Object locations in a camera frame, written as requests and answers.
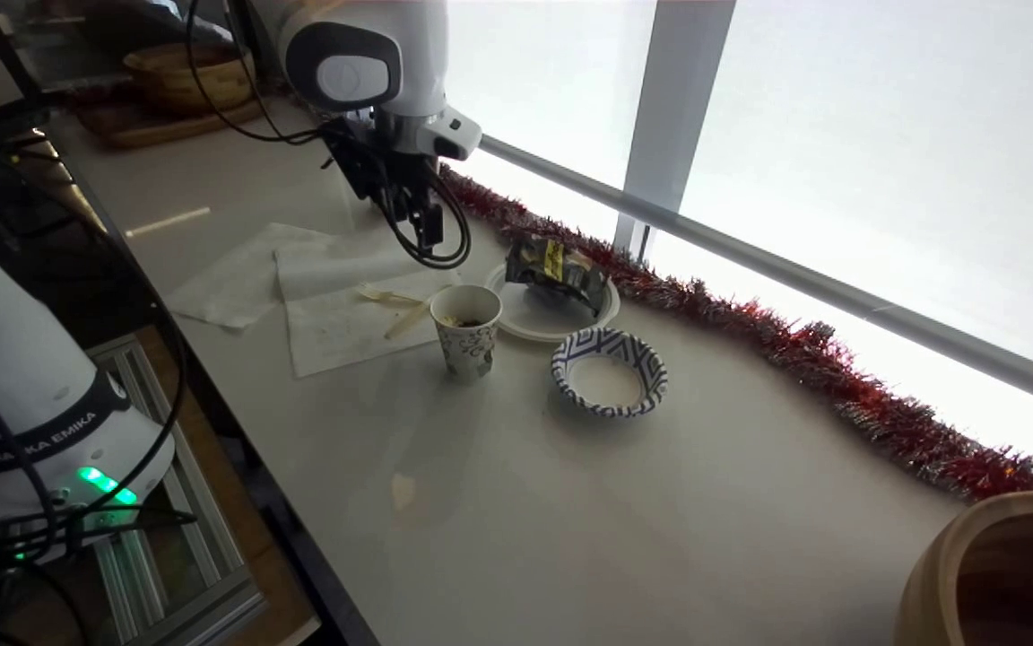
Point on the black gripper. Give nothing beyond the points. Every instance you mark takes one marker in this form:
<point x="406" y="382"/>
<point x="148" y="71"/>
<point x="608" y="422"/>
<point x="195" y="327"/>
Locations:
<point x="377" y="155"/>

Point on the cream plastic knife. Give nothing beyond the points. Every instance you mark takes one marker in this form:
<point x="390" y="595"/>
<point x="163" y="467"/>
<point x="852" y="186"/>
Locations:
<point x="383" y="295"/>

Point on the cream plastic fork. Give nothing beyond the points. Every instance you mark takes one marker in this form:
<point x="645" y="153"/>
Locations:
<point x="402" y="322"/>

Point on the black Smartfood snack packet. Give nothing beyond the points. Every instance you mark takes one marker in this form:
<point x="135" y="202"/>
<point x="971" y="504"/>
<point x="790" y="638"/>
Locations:
<point x="555" y="270"/>

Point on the white round plate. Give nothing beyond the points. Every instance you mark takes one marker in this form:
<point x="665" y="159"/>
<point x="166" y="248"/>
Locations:
<point x="539" y="322"/>

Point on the patterned paper cup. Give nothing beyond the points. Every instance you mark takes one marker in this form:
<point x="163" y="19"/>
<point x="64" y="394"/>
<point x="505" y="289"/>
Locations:
<point x="467" y="343"/>

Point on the embossed white paper towel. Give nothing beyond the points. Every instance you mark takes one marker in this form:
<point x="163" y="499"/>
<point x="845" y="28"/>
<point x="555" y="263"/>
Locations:
<point x="338" y="343"/>
<point x="230" y="289"/>

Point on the thin white strip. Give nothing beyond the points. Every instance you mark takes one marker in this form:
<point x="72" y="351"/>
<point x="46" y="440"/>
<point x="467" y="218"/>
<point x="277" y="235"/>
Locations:
<point x="166" y="222"/>

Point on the blue white patterned paper bowl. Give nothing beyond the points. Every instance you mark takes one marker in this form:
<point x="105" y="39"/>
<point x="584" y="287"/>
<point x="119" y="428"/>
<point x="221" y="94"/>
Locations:
<point x="647" y="382"/>

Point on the brown wooden tray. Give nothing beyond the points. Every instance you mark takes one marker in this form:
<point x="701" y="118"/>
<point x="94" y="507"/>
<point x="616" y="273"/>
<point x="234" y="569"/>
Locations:
<point x="145" y="126"/>

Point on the red silver tinsel garland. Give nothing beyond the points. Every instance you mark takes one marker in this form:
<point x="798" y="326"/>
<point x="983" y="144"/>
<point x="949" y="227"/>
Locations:
<point x="779" y="343"/>

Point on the black stand pole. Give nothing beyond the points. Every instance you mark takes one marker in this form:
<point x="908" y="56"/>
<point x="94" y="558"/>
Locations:
<point x="5" y="56"/>

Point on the large wooden bowl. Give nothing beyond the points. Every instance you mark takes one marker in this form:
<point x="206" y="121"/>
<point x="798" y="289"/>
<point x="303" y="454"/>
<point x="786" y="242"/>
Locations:
<point x="934" y="587"/>

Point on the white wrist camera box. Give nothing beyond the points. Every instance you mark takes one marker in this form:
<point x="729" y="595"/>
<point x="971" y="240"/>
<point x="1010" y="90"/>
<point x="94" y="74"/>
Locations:
<point x="459" y="131"/>

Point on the grey window frame post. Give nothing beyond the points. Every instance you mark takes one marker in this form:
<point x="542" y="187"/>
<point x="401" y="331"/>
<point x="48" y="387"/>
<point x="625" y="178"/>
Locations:
<point x="673" y="108"/>

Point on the grey window rail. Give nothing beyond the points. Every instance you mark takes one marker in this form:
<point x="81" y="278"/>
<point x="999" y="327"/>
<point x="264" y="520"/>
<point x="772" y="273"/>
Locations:
<point x="779" y="266"/>

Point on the aluminium extrusion frame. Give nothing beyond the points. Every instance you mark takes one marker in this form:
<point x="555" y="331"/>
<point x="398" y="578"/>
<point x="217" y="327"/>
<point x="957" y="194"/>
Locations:
<point x="172" y="525"/>

